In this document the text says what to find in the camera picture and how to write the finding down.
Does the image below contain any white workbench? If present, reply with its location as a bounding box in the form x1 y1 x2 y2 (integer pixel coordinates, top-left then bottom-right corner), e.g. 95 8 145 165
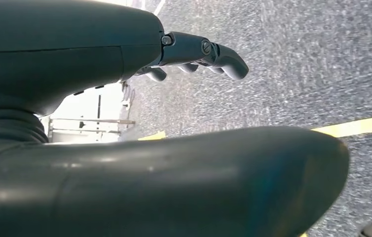
40 83 136 145

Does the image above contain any yellow floor tape square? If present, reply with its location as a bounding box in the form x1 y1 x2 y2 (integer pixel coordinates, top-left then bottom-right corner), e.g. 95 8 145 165
137 114 372 142

